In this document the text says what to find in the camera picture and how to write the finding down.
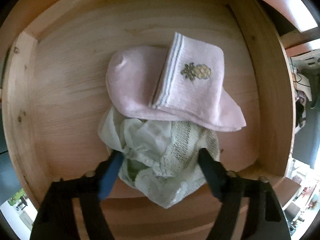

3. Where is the wooden drawer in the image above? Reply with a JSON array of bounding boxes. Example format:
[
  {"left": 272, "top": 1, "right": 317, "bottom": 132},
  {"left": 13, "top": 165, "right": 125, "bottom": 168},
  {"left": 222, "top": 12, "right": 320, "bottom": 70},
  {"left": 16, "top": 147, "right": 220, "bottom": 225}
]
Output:
[{"left": 0, "top": 0, "right": 301, "bottom": 240}]

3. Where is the mint green cloth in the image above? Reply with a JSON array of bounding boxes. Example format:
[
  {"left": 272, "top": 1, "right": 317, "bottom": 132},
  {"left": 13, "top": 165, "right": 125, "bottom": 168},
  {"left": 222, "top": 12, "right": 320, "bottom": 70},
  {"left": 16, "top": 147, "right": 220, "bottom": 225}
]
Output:
[{"left": 98, "top": 107, "right": 220, "bottom": 209}]

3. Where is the colourful toy pile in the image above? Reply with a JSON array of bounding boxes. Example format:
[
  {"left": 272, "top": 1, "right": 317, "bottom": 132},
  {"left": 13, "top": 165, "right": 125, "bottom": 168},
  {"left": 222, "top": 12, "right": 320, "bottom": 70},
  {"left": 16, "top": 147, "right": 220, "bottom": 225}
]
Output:
[{"left": 289, "top": 57, "right": 312, "bottom": 134}]

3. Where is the pink pineapple sock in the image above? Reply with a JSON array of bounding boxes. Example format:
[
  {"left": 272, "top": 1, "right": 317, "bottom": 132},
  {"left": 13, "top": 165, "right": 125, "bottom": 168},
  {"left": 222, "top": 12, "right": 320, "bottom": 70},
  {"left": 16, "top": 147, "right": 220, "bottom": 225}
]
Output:
[{"left": 106, "top": 33, "right": 246, "bottom": 132}]

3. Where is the wooden nightstand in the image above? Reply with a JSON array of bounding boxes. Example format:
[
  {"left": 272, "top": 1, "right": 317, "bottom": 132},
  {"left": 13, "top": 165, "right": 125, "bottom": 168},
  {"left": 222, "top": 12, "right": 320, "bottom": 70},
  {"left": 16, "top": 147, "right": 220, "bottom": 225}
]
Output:
[{"left": 263, "top": 0, "right": 319, "bottom": 56}]

